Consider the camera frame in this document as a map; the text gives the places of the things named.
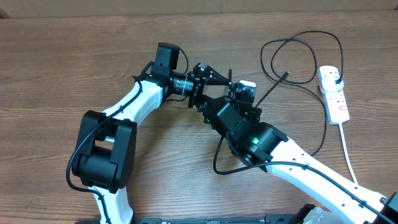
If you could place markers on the white power strip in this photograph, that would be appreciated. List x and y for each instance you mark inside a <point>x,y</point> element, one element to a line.
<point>336,105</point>

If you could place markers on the white charger plug adapter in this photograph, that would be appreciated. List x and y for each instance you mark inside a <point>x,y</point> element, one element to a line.
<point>329,85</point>

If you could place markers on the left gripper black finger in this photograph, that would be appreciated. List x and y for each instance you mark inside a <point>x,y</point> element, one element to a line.
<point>206,103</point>
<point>212,77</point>

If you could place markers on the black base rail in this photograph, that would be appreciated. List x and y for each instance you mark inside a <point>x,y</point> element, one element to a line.
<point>307,214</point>

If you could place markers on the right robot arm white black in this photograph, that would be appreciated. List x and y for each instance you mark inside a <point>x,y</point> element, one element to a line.
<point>261,145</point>

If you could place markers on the Samsung Galaxy smartphone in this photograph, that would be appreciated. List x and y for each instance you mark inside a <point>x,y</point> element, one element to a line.
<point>228,88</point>

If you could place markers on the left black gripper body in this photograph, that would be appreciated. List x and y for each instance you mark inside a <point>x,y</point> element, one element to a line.
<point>198,86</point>

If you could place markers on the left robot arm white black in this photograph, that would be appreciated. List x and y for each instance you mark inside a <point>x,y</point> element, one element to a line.
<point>103,160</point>

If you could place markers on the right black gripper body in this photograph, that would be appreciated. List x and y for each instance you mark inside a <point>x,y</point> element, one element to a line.
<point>255,116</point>

